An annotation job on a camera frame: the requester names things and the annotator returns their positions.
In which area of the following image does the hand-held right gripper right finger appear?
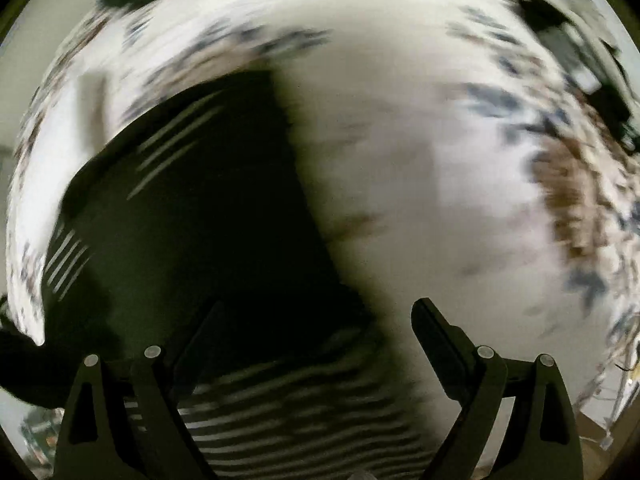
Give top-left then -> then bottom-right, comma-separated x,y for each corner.
411,298 -> 585,480

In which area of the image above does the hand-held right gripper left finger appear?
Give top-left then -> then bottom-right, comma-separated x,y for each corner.
52,300 -> 227,480

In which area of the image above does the black garment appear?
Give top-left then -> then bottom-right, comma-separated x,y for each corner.
0,67 -> 436,480

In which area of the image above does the floral printed blanket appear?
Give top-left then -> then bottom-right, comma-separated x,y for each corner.
5,0 -> 640,461

